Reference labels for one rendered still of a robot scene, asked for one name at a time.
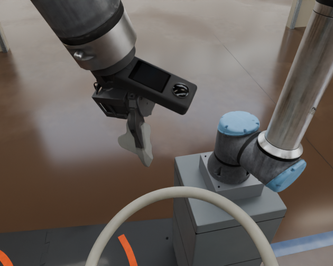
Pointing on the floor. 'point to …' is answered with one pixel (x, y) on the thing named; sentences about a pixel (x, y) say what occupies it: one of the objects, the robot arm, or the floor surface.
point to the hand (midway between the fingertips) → (166, 132)
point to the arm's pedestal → (218, 222)
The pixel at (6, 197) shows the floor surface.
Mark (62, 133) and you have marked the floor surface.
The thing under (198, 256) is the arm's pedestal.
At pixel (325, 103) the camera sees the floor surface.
